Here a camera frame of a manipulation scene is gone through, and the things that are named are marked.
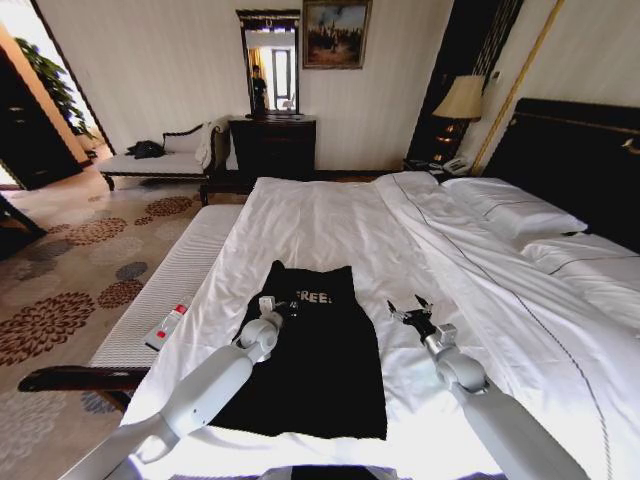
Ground white bed sheet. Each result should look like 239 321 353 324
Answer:
119 174 506 480

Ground black bed headboard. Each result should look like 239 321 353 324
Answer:
480 97 640 254

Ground black shirt with FREE print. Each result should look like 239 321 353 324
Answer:
207 259 389 442

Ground white duvet with dark piping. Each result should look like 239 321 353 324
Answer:
377 171 640 480

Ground white remote with red button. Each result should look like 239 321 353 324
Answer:
144 319 175 350

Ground white pillow with dark piping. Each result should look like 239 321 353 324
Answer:
438 176 589 240

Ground dark nightstand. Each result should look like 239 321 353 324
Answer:
402 157 475 182

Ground dark wood dresser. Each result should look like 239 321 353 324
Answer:
227 114 318 177

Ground plain white pillow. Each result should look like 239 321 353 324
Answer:
519 231 640 324

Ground white throw cloth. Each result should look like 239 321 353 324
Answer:
192 120 222 165

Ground table lamp with cream shade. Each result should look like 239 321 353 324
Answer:
431 74 487 162

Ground black bag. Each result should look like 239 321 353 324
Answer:
124 140 167 160

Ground gold framed painting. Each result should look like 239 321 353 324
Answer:
300 0 374 71

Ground dark low furniture piece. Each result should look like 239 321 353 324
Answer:
0 193 50 262

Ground dark wood cabinet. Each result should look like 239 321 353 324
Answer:
0 48 85 192

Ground green leafy plant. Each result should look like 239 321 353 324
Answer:
13 37 97 140

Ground white bench with wood frame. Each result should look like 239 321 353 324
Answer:
17 203 247 414

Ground white chaise longue dark frame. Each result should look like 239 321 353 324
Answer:
98 118 242 192

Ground gold wall trim strip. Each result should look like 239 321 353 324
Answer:
470 0 560 177

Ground dark striped wall panel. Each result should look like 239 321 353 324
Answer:
405 0 527 169

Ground dark framed wall mirror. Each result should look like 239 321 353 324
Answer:
235 8 303 120

